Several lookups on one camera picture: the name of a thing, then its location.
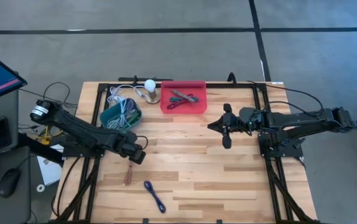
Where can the teal plastic bin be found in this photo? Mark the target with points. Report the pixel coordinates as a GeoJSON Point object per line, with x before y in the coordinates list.
{"type": "Point", "coordinates": [105, 115]}

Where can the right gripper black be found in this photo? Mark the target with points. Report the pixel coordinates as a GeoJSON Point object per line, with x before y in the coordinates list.
{"type": "Point", "coordinates": [233, 123]}

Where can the black aluminium table frame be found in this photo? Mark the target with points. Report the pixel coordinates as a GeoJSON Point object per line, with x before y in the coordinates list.
{"type": "Point", "coordinates": [228, 85]}

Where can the white paper sheet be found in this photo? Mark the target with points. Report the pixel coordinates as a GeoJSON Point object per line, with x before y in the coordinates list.
{"type": "Point", "coordinates": [51, 174]}

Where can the yellow clamp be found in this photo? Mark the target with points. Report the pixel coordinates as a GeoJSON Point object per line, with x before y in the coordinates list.
{"type": "Point", "coordinates": [45, 138]}

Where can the grey side desk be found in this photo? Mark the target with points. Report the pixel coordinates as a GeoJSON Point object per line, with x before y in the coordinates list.
{"type": "Point", "coordinates": [16, 211]}

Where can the red plastic tray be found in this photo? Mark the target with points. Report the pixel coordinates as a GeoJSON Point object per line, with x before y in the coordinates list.
{"type": "Point", "coordinates": [181, 109]}

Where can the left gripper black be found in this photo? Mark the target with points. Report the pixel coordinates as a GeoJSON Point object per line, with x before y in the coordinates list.
{"type": "Point", "coordinates": [133, 146]}

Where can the white bulb brass lamp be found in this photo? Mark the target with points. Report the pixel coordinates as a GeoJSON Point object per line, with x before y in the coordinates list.
{"type": "Point", "coordinates": [150, 85]}

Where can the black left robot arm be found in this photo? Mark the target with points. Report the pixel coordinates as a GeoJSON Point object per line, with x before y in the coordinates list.
{"type": "Point", "coordinates": [82, 132]}

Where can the black computer mouse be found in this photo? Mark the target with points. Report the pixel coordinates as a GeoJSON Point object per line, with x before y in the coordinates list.
{"type": "Point", "coordinates": [9, 182]}

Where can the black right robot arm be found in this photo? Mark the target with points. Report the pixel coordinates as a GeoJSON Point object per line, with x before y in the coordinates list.
{"type": "Point", "coordinates": [299, 119]}

